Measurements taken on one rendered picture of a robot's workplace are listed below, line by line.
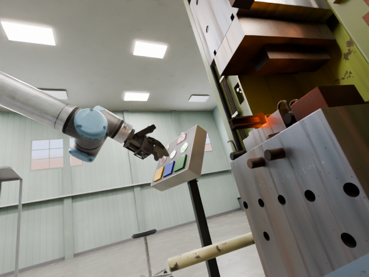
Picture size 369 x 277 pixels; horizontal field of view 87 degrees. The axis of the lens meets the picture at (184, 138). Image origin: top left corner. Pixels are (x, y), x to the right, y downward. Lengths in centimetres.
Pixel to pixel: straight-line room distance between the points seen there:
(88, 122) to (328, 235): 63
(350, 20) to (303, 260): 58
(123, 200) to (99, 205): 112
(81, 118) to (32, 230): 1009
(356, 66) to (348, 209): 70
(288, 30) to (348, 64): 31
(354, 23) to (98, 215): 1025
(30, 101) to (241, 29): 67
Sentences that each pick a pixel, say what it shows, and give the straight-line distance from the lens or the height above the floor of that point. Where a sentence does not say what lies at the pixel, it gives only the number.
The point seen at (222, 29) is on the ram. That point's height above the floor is 140.
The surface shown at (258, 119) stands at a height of 100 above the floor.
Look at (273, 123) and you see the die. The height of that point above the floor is 97.
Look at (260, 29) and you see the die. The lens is 80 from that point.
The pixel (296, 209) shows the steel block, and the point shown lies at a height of 74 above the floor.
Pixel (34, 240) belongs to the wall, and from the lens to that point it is 1061.
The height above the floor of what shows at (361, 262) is 73.
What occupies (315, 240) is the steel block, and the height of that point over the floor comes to 68.
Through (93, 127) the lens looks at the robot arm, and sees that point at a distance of 62.
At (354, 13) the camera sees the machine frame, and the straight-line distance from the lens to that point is 68.
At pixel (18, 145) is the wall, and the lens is 1162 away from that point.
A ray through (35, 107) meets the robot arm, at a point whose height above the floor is 114.
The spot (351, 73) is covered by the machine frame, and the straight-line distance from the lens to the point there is 106.
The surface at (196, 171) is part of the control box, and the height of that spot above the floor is 94.
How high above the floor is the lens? 80
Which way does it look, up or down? 19 degrees up
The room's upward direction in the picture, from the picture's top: 14 degrees counter-clockwise
